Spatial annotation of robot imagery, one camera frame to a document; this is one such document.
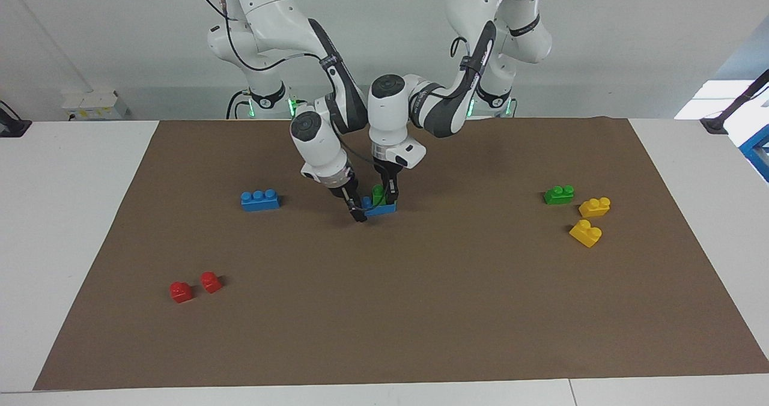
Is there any blue three-stud toy brick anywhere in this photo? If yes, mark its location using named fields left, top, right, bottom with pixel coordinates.
left=360, top=196, right=398, bottom=217
left=240, top=189, right=281, bottom=213

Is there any brown table mat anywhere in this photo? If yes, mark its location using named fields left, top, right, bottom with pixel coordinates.
left=33, top=117, right=769, bottom=391

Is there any yellow two-stud toy brick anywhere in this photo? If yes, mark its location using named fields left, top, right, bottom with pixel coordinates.
left=579, top=197, right=612, bottom=218
left=568, top=219, right=603, bottom=249

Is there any bright white panel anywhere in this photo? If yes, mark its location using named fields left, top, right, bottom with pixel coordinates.
left=674, top=82, right=749, bottom=121

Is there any black table clamp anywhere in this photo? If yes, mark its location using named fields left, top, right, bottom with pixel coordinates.
left=0, top=101, right=32, bottom=138

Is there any black angled stand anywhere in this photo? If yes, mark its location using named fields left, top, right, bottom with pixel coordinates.
left=700, top=70, right=769, bottom=135

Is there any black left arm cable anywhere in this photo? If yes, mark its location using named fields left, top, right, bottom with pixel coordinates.
left=451, top=22, right=499, bottom=118

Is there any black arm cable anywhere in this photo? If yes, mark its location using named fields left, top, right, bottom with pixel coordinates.
left=451, top=22, right=499, bottom=118
left=195, top=0, right=394, bottom=211

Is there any black right base cable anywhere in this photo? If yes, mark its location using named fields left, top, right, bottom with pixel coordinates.
left=226, top=89, right=250, bottom=120

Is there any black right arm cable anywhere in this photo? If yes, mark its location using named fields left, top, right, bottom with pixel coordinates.
left=195, top=0, right=394, bottom=211

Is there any white wall socket box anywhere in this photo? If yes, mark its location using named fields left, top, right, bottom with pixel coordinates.
left=62, top=89, right=128, bottom=121

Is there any blue frame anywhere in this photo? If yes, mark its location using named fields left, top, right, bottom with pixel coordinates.
left=739, top=124, right=769, bottom=182

